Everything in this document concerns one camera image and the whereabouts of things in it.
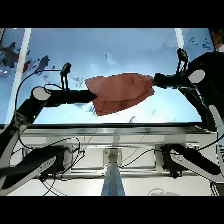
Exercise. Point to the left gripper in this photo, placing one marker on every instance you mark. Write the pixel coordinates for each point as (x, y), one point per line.
(85, 95)

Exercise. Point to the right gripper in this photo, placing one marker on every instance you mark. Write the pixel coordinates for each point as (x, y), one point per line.
(162, 81)

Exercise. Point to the red garment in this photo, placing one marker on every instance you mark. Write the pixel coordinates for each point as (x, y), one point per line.
(118, 92)

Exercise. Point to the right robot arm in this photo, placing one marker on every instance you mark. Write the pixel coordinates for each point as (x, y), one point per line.
(206, 86)

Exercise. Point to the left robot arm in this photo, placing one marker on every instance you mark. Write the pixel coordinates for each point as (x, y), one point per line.
(26, 108)

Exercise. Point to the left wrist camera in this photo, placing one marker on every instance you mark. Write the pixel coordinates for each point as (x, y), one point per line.
(65, 75)

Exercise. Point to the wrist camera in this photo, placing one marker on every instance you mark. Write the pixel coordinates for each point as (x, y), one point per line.
(182, 60)
(65, 75)

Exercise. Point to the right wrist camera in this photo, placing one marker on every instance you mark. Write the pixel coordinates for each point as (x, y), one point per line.
(182, 60)

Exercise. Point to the silver frame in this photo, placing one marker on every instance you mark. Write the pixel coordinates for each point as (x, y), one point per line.
(112, 156)

